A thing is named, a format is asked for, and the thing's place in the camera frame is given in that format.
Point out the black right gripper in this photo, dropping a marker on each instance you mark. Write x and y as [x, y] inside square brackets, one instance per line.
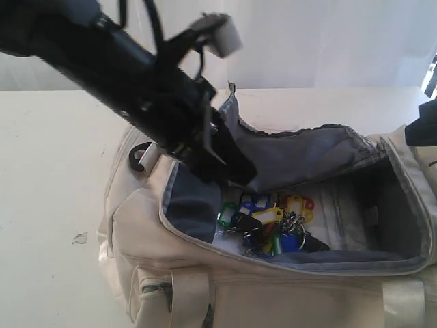
[423, 132]

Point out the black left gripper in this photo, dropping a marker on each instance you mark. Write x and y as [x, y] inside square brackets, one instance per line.
[175, 111]

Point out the colourful key tag bunch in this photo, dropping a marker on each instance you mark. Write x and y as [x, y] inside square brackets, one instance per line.
[268, 225]

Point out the beige duffel bag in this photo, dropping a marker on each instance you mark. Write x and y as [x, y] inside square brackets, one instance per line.
[159, 223]

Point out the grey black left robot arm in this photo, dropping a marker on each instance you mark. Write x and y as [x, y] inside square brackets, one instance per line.
[80, 41]

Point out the dark stand at right edge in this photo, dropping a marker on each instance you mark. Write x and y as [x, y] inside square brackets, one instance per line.
[429, 83]

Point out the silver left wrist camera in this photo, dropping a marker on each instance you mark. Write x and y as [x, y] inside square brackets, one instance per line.
[219, 34]

